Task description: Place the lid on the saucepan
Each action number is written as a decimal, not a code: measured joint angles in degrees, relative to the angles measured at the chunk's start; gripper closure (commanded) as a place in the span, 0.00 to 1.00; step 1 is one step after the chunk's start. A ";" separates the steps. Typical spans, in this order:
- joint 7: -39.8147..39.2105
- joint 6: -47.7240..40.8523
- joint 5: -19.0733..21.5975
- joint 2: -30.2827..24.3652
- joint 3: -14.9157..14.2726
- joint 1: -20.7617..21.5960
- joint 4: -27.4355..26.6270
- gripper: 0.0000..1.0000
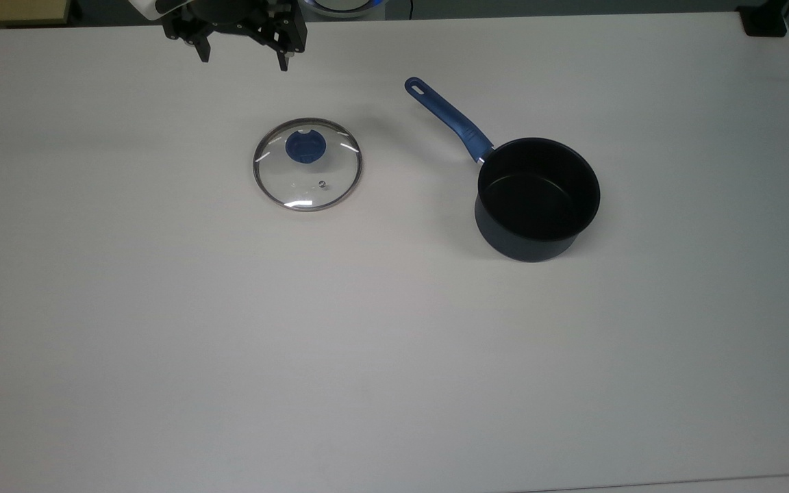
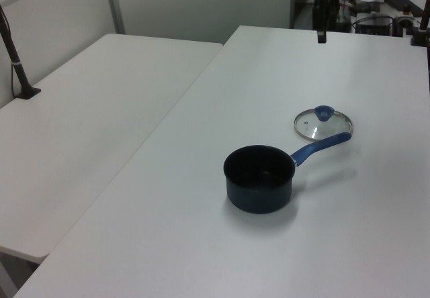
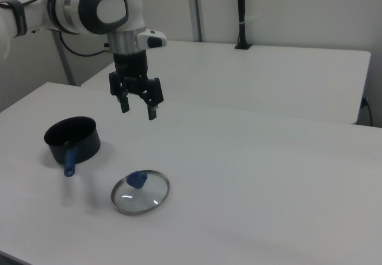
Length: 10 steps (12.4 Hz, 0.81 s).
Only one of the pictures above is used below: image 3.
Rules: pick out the white side table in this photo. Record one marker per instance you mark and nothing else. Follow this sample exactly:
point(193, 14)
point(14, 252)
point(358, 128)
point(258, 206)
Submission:
point(238, 77)

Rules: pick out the black camera pole with base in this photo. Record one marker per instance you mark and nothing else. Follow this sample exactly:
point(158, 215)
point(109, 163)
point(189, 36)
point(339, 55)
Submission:
point(241, 8)

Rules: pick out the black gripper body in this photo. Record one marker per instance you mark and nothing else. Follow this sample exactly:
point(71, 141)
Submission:
point(131, 65)

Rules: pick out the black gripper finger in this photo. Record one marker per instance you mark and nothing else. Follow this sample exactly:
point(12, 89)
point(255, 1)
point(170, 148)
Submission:
point(153, 98)
point(123, 102)

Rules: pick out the glass lid with blue knob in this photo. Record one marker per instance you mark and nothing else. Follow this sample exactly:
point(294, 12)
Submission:
point(137, 182)

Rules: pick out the grey wall frame post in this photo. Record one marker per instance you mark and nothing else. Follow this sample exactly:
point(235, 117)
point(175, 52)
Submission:
point(67, 68)
point(198, 8)

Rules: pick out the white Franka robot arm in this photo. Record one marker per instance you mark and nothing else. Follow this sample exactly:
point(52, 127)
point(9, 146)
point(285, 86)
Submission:
point(74, 5)

